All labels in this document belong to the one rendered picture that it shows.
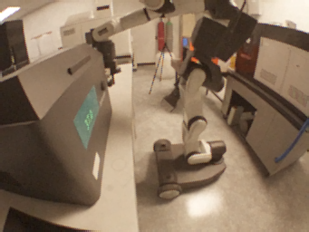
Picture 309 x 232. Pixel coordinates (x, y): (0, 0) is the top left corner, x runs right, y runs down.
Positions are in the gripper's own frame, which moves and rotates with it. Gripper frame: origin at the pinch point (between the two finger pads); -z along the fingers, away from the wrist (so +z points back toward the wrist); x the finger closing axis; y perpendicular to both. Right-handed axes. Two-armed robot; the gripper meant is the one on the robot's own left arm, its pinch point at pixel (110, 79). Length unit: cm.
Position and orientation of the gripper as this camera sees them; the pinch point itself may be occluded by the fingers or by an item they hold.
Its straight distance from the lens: 73.4
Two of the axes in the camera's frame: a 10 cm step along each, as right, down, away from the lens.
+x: -9.9, 1.0, -1.0
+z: -0.2, -8.2, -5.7
